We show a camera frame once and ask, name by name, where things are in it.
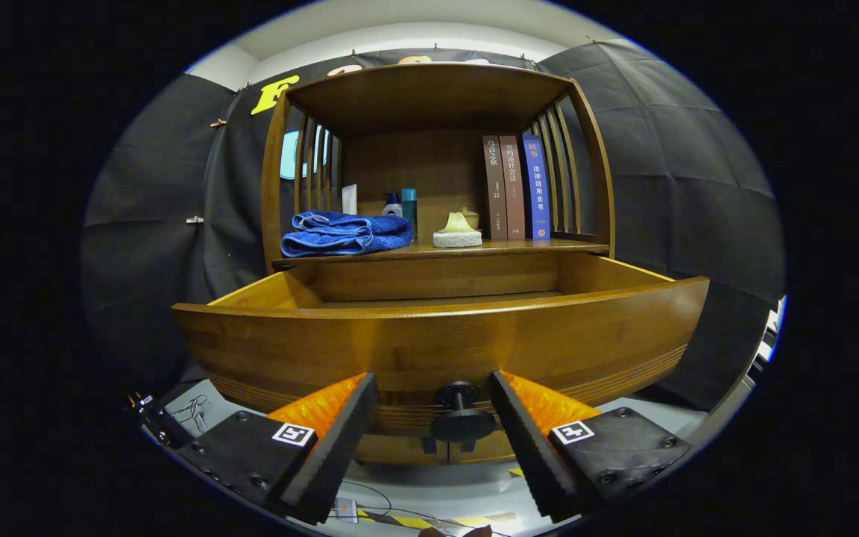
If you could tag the wooden cabinet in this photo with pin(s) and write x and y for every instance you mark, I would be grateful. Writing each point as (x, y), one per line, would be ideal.
(414, 164)

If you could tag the dark brown book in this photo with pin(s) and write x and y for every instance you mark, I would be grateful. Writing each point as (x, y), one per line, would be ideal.
(493, 186)

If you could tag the white paper object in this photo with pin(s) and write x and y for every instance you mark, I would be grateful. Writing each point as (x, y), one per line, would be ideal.
(769, 328)

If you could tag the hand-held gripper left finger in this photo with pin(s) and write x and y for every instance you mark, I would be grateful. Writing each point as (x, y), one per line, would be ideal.
(329, 455)

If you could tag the teal bottle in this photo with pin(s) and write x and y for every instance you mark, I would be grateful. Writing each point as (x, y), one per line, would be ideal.
(409, 212)

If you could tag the black backdrop cloth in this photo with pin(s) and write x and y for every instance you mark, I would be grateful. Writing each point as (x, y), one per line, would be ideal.
(698, 186)

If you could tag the wooden drawer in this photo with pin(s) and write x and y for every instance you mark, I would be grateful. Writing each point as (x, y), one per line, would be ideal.
(325, 350)

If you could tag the white card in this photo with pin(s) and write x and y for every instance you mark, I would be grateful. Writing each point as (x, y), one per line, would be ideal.
(349, 200)

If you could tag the beige lidded teacup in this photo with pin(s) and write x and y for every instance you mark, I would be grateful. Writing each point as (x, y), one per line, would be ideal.
(472, 216)

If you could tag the yellow and black floor tape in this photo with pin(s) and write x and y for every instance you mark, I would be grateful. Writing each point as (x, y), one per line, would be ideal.
(414, 522)

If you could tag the wooden cabinet door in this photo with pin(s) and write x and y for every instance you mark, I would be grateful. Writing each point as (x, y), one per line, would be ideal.
(396, 451)
(493, 450)

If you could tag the white bottle with blue cap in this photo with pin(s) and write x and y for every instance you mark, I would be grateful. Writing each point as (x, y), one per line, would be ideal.
(392, 207)

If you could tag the blue folded towel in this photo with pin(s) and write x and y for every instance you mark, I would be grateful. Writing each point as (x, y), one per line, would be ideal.
(347, 233)

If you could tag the blue book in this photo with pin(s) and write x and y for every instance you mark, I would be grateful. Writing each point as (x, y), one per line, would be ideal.
(536, 186)

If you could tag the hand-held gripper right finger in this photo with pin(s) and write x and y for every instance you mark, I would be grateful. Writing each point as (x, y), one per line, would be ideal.
(532, 455)

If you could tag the wooden countertop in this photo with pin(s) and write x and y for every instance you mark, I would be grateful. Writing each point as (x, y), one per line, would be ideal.
(534, 246)

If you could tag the reddish brown book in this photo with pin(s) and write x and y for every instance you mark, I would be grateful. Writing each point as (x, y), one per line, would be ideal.
(513, 186)

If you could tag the white power adapter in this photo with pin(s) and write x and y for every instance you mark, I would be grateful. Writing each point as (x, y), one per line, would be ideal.
(345, 511)

